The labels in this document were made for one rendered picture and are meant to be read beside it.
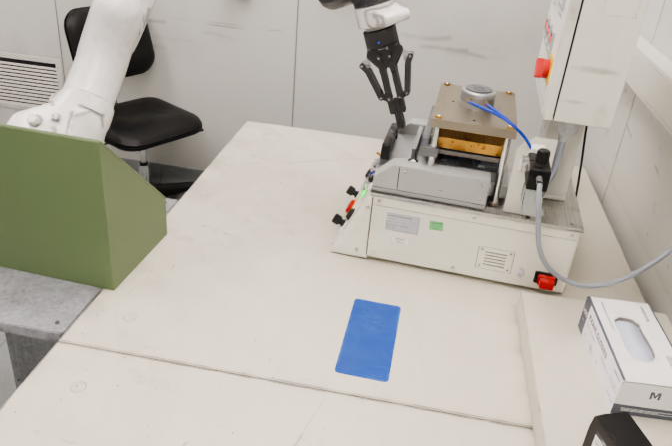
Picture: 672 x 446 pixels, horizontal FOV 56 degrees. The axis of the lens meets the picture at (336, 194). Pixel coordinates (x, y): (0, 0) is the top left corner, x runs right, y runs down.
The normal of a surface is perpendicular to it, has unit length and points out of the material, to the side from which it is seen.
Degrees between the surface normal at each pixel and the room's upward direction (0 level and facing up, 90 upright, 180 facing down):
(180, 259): 0
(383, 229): 90
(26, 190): 90
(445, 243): 90
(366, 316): 0
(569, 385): 0
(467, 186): 90
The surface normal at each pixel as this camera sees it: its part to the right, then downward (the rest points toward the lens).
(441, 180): -0.23, 0.43
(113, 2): 0.12, -0.08
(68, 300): 0.07, -0.88
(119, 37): 0.47, 0.58
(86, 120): 0.84, -0.11
